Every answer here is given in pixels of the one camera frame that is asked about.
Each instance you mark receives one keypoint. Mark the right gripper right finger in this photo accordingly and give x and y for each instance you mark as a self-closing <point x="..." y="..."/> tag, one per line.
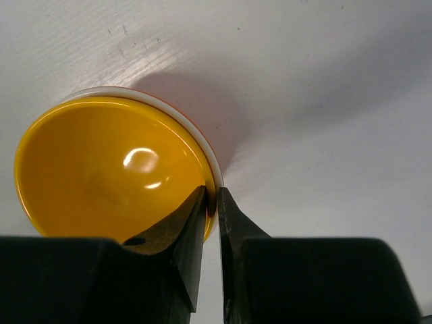
<point x="308" y="280"/>

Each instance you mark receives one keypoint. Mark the orange bowl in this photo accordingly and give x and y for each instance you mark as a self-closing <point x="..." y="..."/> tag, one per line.
<point x="172" y="111"/>

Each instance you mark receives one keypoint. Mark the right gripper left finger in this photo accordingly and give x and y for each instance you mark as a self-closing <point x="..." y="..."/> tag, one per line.
<point x="153" y="277"/>

